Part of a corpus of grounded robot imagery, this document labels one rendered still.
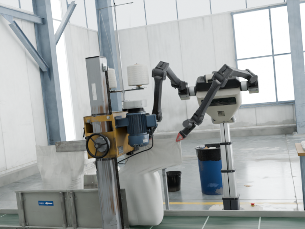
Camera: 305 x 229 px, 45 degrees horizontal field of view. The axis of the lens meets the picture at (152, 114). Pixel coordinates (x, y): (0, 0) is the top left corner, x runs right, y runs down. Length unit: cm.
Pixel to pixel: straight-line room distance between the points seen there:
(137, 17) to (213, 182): 760
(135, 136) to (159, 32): 896
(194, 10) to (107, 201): 906
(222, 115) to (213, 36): 781
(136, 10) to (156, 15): 69
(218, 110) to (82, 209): 144
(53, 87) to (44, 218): 573
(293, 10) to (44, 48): 635
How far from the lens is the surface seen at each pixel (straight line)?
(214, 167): 510
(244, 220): 313
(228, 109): 329
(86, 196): 313
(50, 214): 336
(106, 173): 272
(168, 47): 1132
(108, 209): 279
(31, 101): 856
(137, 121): 263
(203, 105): 282
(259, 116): 1088
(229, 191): 352
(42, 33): 905
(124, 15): 1196
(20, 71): 838
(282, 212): 322
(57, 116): 882
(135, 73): 276
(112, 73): 289
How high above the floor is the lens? 144
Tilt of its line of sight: 3 degrees down
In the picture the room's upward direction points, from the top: 6 degrees counter-clockwise
